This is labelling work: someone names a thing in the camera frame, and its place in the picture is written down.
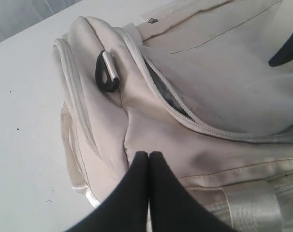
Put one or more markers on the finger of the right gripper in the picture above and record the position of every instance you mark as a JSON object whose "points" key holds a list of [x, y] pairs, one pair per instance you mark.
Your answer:
{"points": [[284, 55]]}

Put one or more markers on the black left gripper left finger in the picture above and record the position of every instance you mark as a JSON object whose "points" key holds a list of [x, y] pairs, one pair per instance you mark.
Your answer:
{"points": [[125, 209]]}

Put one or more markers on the cream fabric duffel bag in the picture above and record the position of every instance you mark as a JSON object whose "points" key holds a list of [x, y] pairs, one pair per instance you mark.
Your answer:
{"points": [[193, 82]]}

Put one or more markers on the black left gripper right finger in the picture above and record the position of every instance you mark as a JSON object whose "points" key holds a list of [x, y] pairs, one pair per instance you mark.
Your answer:
{"points": [[172, 208]]}

